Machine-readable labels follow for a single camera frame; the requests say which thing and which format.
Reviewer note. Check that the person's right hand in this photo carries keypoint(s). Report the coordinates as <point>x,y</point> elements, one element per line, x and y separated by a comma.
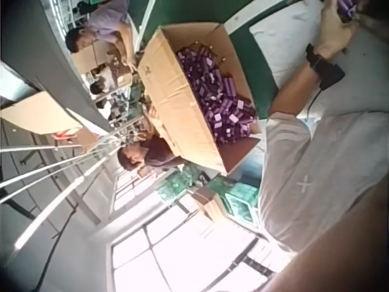
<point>372,15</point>

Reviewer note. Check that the person's left hand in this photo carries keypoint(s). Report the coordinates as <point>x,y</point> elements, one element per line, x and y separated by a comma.
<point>332,33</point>

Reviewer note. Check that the person's left fingers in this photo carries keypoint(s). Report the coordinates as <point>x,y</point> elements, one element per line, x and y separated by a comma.
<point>331,6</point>

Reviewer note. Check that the purple packet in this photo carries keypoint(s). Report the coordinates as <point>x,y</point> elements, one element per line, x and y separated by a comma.
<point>347,8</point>

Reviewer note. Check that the black wrist band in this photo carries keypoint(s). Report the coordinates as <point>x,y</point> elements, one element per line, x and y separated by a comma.
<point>323,68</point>

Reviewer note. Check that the white padded cloth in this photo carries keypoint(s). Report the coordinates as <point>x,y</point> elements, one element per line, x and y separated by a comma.
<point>278,39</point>

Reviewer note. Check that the heap of purple packets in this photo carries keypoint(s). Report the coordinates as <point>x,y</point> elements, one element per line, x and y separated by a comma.
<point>217,94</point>

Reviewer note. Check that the large cardboard carton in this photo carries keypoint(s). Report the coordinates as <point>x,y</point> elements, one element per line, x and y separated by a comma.
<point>176,103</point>

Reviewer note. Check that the green plastic crate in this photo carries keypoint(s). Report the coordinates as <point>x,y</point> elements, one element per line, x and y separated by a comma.
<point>241,200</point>

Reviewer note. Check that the cluttered work table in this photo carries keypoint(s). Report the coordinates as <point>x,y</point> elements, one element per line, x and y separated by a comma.
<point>124,106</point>

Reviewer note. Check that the brown cardboard box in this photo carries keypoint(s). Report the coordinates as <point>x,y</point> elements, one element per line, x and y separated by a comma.
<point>209,203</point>

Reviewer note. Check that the small cardboard box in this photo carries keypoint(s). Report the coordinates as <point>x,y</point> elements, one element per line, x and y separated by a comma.
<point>91,59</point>

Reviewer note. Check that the window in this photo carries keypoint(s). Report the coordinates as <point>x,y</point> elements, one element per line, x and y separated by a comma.
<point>188,255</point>

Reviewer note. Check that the flat cardboard sheet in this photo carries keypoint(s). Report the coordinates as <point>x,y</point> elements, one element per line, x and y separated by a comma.
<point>36,114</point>

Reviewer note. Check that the metal frame rods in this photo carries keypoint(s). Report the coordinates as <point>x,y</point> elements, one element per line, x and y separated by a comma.
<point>57,170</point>

